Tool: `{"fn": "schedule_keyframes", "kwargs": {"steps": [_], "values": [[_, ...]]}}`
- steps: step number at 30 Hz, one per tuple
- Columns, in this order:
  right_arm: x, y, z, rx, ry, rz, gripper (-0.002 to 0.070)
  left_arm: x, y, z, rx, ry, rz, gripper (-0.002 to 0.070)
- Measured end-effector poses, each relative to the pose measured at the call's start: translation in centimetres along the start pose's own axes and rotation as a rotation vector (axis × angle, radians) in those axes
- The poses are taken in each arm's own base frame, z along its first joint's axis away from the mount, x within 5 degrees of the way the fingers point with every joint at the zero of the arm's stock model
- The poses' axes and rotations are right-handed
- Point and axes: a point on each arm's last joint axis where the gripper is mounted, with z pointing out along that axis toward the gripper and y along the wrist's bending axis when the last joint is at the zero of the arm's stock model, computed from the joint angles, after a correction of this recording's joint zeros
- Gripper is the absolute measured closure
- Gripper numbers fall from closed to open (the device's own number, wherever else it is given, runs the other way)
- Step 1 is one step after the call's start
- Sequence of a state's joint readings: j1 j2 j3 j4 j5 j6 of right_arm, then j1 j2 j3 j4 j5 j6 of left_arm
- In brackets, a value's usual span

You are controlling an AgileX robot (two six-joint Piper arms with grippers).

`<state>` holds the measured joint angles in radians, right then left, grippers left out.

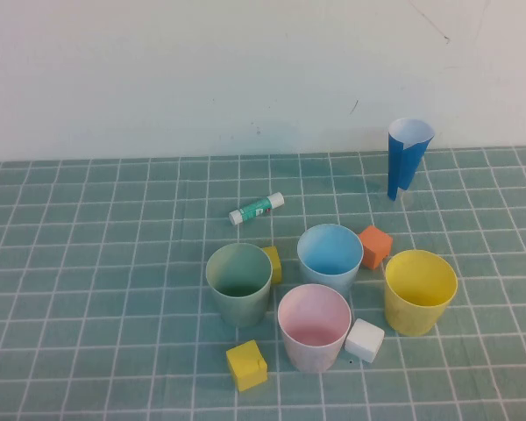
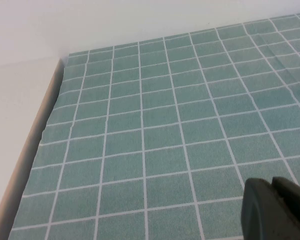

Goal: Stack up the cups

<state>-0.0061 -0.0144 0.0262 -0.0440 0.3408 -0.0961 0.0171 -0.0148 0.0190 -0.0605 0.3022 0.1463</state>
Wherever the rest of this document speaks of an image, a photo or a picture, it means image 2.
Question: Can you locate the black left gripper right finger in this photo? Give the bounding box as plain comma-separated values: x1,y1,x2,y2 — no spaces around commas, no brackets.
271,176,300,233

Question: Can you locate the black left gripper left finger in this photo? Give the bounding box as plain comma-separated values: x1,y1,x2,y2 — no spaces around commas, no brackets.
241,177,300,240

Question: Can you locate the green white grid tablecloth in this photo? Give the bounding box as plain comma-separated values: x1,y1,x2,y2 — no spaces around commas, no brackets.
8,11,300,240

